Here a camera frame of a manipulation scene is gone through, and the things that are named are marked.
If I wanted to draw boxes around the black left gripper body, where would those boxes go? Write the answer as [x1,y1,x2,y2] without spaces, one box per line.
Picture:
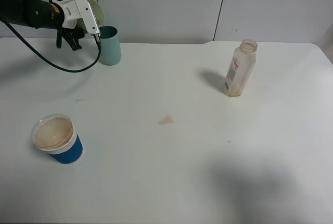
[51,3,77,36]

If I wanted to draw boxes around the light green plastic cup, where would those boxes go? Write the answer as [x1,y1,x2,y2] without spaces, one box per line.
[87,0,106,27]

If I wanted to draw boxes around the clear plastic drink bottle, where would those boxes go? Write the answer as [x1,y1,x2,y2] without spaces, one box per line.
[224,39,258,97]

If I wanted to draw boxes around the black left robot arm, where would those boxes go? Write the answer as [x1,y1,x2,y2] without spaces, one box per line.
[1,0,84,51]

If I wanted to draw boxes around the teal plastic cup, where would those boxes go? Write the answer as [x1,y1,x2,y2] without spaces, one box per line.
[99,26,122,66]

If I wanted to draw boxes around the blue sleeved paper cup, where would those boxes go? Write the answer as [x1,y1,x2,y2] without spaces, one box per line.
[31,114,83,164]

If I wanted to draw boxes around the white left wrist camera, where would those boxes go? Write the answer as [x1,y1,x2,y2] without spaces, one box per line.
[52,0,100,36]

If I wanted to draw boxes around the black left camera cable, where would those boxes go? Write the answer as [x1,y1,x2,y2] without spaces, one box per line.
[0,0,102,73]

